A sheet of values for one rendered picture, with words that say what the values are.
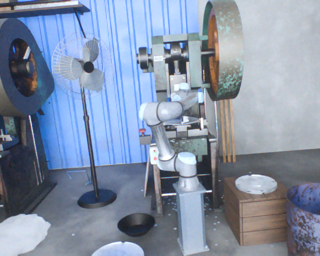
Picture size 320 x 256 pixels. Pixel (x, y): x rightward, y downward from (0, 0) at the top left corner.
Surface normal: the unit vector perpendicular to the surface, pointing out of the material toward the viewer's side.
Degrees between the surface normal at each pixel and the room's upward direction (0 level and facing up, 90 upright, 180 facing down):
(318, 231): 92
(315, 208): 88
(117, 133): 90
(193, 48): 90
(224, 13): 49
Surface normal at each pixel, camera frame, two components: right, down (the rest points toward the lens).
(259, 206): 0.07, 0.22
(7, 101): 0.03, 0.77
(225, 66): 0.03, 0.49
